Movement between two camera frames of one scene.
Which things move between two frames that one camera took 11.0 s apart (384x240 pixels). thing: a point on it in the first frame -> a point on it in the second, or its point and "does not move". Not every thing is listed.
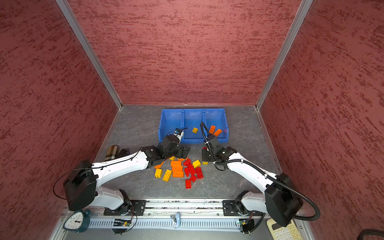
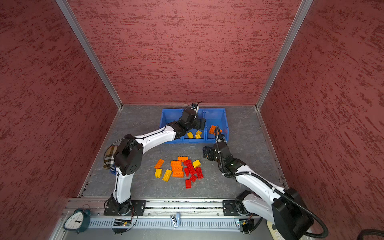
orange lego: x=212 y=129 does not move
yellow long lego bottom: x=167 y=175 does not move
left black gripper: x=180 y=150 -> x=198 y=122
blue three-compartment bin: x=170 y=119 does not move
